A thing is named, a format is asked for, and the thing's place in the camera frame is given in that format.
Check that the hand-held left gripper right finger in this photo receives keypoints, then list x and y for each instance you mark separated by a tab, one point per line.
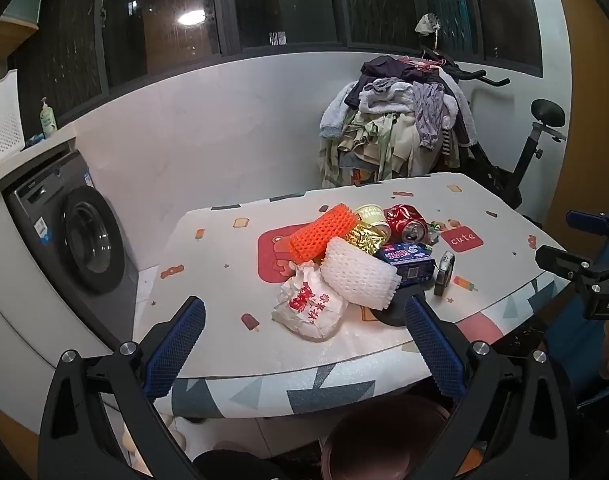
434	350

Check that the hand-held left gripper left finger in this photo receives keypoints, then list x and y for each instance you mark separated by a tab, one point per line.
177	350

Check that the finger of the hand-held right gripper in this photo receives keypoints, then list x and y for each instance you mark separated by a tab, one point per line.
589	222
564	260

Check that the brown trash bin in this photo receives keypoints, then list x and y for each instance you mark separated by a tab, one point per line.
384	440

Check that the white foam net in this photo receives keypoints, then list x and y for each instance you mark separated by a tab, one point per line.
354	272

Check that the white paper bag red print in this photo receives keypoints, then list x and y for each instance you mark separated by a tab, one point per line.
309	310

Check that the gold foil bag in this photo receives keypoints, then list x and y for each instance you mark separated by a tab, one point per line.
364	237

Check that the orange foam net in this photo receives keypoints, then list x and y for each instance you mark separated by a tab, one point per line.
324	232

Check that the blue cloth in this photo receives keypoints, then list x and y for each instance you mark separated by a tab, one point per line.
569	340

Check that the black round object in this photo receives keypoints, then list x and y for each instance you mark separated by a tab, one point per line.
394	316

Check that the grey tape measure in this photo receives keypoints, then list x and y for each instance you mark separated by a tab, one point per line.
443	275

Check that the printed white table mat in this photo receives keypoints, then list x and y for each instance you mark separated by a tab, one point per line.
224	280

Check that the black exercise bike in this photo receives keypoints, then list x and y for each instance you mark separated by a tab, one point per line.
529	155

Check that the blue printed box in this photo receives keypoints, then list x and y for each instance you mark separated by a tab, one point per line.
404	257

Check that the geometric patterned tablecloth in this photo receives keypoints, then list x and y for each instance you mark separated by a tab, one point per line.
264	392

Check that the green snack wrapper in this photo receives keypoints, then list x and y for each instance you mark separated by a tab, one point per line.
435	232

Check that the crushed red can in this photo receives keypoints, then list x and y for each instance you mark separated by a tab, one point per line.
404	220

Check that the grey washing machine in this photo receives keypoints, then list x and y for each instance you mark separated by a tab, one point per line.
84	240

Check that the green paper cup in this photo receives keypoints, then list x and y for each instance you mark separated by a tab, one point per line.
372	215

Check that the pile of clothes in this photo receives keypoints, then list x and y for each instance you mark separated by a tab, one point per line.
394	125

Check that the soap pump bottle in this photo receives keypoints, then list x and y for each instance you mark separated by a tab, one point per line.
48	120

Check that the white perforated basket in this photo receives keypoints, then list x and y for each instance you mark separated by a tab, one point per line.
2	120

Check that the dark window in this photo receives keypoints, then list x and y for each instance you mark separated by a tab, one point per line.
284	5

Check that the wooden wall cabinet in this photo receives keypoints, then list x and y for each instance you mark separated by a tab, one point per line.
7	42

